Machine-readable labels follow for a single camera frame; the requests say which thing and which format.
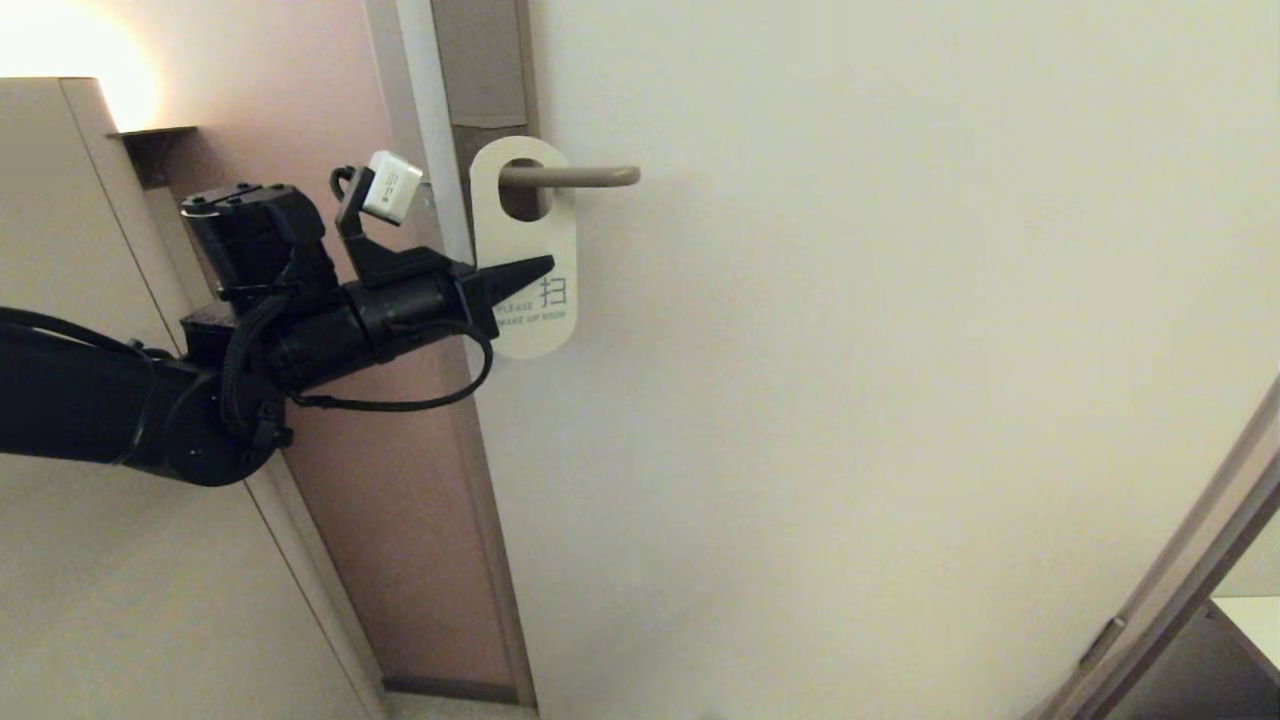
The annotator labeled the blue do-not-disturb door hanger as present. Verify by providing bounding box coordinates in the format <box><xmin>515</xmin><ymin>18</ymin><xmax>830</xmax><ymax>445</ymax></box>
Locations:
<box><xmin>468</xmin><ymin>135</ymin><xmax>579</xmax><ymax>361</ymax></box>

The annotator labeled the white door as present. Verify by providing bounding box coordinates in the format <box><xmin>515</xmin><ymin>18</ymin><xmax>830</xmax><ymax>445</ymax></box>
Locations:
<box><xmin>395</xmin><ymin>0</ymin><xmax>1280</xmax><ymax>720</ymax></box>

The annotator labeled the brown metal lock plate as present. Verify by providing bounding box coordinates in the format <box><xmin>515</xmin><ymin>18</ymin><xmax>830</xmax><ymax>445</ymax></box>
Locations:
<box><xmin>430</xmin><ymin>0</ymin><xmax>543</xmax><ymax>231</ymax></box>

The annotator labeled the small metal hinge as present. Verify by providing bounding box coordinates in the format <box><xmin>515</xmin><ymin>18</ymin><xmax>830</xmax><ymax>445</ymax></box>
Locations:
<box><xmin>1080</xmin><ymin>617</ymin><xmax>1128</xmax><ymax>669</ymax></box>

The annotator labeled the dark cabinet side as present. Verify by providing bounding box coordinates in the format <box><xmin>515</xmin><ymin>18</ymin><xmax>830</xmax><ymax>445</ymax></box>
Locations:
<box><xmin>1110</xmin><ymin>600</ymin><xmax>1280</xmax><ymax>720</ymax></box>

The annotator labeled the black looped cable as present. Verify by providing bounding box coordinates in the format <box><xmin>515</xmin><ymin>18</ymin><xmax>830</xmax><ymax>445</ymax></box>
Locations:
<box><xmin>290</xmin><ymin>320</ymin><xmax>495</xmax><ymax>413</ymax></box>

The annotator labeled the white wrist camera with mount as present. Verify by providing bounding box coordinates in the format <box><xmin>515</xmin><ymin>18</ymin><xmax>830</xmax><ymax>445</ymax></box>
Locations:
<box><xmin>330</xmin><ymin>150</ymin><xmax>451</xmax><ymax>291</ymax></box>

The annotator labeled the metal lever door handle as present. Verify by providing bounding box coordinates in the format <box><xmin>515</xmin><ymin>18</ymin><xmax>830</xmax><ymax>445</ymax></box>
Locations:
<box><xmin>497</xmin><ymin>165</ymin><xmax>642</xmax><ymax>190</ymax></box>

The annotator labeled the dark wall lamp bracket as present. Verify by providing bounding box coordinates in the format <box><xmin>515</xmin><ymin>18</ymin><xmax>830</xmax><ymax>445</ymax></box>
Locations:
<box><xmin>108</xmin><ymin>126</ymin><xmax>198</xmax><ymax>191</ymax></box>

